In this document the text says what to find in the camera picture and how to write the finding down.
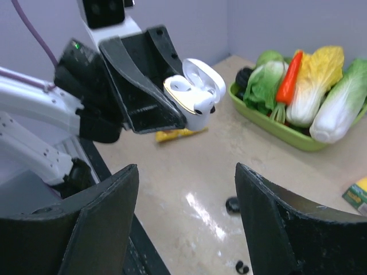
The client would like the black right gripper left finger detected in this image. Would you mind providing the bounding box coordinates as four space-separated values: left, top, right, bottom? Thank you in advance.
1 164 139 274

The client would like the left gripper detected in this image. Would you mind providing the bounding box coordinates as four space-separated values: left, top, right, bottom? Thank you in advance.
98 25 189 135

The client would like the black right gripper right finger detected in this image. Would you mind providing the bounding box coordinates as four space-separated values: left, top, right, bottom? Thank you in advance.
235 163 366 275

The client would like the white wireless earbud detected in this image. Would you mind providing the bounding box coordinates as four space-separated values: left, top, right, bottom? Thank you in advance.
169 75 192 92
193 94 214 115

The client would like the white earbud charging case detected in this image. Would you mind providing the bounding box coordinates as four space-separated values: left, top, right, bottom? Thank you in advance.
163 58 226 131

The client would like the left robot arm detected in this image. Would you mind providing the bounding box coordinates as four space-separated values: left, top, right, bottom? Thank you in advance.
1 25 188 198

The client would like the black earbud charging case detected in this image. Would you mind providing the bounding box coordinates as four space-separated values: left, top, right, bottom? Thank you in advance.
225 197 240 214

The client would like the yellow chips bag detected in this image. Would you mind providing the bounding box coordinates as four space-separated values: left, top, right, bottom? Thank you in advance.
155 127 208 143

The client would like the black earbud left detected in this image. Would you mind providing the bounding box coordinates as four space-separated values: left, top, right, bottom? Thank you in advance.
235 260 249 274

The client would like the orange juice box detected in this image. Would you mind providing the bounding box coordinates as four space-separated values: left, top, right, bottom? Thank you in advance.
342 177 367 216

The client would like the black toy vegetable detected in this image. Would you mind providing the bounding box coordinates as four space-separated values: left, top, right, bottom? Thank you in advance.
235 66 253 100

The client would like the green plastic tray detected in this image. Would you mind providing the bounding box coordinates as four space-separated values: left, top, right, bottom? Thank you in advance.
228 81 367 152

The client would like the green white bok choy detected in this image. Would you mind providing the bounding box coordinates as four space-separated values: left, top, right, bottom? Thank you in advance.
243 61 288 115

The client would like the round green vegetable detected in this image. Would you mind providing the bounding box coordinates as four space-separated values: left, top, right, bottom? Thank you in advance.
256 50 284 67

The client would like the orange carrot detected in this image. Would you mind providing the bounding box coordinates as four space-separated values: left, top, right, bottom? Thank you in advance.
270 50 303 124

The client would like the napa cabbage right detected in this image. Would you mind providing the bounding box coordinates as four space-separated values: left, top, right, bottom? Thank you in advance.
309 59 366 144

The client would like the yellow leaf cabbage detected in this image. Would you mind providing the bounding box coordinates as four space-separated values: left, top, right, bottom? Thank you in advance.
286 45 345 128

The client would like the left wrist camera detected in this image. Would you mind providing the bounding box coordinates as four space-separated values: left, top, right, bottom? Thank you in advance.
77 0 142 47

